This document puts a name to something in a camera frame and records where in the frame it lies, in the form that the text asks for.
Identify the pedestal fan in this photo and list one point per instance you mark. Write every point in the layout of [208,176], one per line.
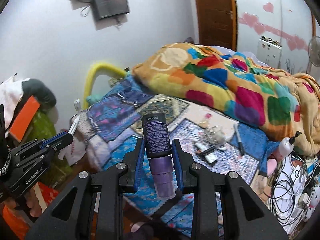
[313,53]

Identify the white electrical switchboard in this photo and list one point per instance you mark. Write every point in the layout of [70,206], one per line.
[269,51]

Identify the pile of clothes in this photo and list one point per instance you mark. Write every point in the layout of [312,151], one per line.
[21,100]

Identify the colourful fleece blanket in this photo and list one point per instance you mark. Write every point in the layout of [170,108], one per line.
[280,104]

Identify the person's left hand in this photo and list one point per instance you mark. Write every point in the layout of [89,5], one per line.
[32,202]

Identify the black cosmetic box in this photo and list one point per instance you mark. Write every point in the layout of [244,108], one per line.
[204,152]

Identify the black box under television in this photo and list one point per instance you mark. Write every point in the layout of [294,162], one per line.
[109,8]

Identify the yellow foam bed rail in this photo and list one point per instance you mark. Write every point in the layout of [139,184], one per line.
[97,79]

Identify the brown wooden door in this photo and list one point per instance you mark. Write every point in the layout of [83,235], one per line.
[217,23]

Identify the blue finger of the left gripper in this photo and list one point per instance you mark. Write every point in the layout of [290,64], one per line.
[58,142]

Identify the patchwork blue bed sheet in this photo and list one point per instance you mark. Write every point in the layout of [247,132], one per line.
[129,111]

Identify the white earphones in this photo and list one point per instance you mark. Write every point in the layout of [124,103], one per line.
[213,137]

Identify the black purple cosmetic tube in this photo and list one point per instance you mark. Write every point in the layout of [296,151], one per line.
[158,154]

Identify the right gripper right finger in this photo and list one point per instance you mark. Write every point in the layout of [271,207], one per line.
[182,161]

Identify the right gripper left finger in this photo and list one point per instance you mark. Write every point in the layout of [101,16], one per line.
[134,162]

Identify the white pump lotion bottle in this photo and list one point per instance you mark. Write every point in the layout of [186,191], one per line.
[286,145]

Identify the black marker pen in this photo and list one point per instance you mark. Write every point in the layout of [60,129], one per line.
[240,144]

